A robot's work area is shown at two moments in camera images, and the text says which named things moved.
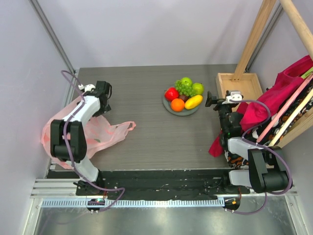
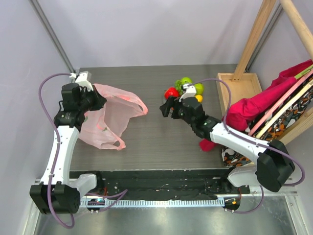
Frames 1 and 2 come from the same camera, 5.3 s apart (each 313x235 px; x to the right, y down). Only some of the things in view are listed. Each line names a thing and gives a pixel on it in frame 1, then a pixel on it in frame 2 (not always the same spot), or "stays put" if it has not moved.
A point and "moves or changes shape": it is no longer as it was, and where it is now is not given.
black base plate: (161, 185) stays put
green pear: (199, 87) stays put
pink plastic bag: (99, 133) moves or changes shape
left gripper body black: (103, 109) → (88, 100)
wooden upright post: (265, 10) stays put
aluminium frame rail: (36, 7) stays put
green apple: (187, 81) stays put
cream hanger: (290, 120) → (307, 87)
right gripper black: (217, 103) → (175, 111)
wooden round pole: (300, 23) stays put
